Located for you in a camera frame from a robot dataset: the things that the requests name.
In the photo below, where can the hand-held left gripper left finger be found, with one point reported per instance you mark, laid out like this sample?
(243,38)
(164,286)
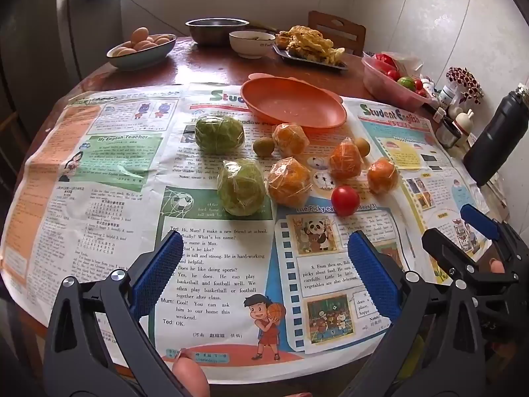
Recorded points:
(159,269)

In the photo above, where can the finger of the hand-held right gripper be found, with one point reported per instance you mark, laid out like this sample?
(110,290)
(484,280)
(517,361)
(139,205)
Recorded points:
(442,252)
(479,220)

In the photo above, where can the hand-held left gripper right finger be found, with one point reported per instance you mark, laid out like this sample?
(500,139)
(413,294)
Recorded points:
(372,273)

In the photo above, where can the red tomato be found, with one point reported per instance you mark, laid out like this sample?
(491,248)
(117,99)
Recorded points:
(345,200)

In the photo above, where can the orange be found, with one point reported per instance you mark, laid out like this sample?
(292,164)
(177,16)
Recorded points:
(345,160)
(382,175)
(290,140)
(289,182)

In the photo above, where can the green citrus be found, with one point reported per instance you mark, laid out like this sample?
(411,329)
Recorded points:
(241,188)
(219,132)

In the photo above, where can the brown longan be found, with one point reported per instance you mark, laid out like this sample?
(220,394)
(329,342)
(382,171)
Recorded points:
(363,145)
(263,147)

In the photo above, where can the orange plastic plate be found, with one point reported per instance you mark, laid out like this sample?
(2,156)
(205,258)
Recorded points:
(289,105)

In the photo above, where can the person's right hand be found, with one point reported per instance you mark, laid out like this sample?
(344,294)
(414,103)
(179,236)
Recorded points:
(498,265)

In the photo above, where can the person's left hand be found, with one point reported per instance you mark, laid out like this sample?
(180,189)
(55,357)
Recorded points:
(190,376)

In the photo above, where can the printed newspaper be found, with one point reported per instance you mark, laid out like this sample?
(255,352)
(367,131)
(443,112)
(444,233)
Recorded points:
(215,256)

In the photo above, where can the black thermos bottle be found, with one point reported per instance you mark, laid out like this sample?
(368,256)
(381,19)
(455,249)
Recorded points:
(496,132)

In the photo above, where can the glass jar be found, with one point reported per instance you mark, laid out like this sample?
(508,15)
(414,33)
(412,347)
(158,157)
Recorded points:
(447,134)

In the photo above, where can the white rabbit figurine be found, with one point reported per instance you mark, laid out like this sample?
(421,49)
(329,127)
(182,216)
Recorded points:
(463,126)

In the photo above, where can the white medicine bottle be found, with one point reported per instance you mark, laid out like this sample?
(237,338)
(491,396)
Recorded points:
(446,97)

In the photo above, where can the red white flower ornament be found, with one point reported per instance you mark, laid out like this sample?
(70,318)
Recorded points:
(465,82)

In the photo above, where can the green tomato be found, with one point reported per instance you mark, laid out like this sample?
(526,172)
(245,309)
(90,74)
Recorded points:
(406,82)

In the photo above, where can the pink plastic basin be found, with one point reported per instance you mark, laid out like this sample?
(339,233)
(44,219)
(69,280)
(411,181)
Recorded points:
(380,82)

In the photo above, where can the pile of small red tomatoes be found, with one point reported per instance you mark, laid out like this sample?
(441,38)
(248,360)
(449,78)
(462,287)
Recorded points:
(392,74)

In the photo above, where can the white plastic bag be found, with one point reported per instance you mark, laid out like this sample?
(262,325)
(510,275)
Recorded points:
(409,62)

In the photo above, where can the red plastic bag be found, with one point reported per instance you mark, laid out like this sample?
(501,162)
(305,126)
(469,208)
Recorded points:
(384,61)

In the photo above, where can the teal egg bowl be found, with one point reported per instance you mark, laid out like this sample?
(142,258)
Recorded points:
(140,61)

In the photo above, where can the wooden chair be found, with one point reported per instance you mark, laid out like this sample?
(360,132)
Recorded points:
(351,37)

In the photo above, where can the pile of brown eggs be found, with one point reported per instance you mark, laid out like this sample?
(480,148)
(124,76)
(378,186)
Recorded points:
(140,35)

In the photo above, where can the pile of fried food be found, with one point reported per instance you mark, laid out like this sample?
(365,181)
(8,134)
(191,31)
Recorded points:
(310,43)

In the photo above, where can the steel basin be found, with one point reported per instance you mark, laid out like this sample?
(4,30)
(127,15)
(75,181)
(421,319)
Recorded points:
(206,35)

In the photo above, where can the white ceramic bowl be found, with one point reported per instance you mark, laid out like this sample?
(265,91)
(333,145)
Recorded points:
(252,48)

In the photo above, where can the grey tall cabinet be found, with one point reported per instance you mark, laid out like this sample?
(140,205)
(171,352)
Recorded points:
(95,8)

